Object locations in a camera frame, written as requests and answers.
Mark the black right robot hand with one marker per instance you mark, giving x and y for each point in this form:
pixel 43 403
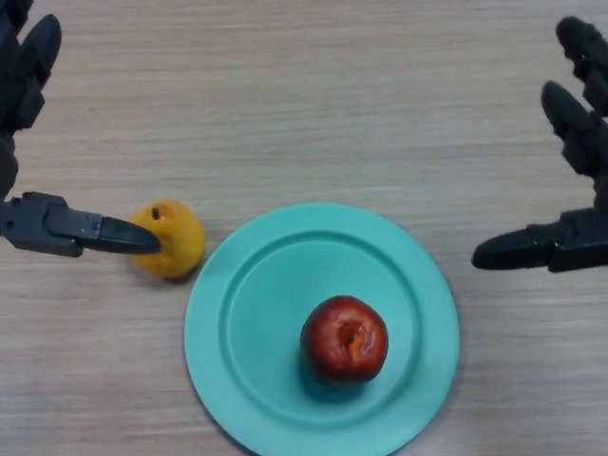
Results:
pixel 584 128

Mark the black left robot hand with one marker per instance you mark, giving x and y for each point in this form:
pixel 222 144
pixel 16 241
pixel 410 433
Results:
pixel 28 223

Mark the red apple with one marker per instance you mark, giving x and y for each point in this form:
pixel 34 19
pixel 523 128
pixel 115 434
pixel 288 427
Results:
pixel 344 339

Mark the green round plate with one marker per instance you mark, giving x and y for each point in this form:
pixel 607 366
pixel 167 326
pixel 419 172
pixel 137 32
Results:
pixel 256 342

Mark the yellow pear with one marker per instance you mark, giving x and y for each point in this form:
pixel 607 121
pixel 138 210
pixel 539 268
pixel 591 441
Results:
pixel 178 242

